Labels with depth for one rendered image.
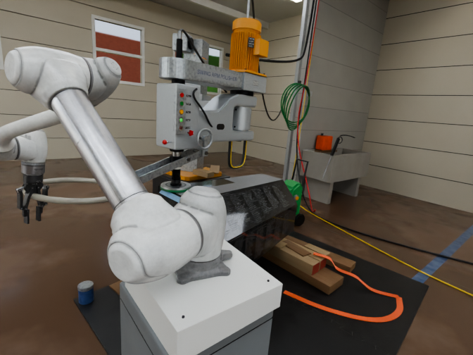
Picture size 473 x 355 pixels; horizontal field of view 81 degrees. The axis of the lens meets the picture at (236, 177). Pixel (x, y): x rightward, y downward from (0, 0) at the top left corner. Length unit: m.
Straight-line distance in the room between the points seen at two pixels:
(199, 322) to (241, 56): 1.97
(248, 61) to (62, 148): 6.10
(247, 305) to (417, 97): 6.02
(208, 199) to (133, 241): 0.26
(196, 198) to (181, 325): 0.33
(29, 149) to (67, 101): 0.61
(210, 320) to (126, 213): 0.36
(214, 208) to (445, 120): 5.84
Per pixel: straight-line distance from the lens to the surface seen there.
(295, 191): 3.63
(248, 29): 2.41
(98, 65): 1.06
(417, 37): 6.82
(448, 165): 6.39
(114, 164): 0.80
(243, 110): 2.34
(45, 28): 7.79
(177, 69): 1.86
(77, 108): 0.90
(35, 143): 1.50
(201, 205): 0.82
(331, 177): 4.74
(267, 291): 0.94
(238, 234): 1.89
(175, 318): 0.80
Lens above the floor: 1.43
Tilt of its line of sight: 14 degrees down
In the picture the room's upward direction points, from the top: 5 degrees clockwise
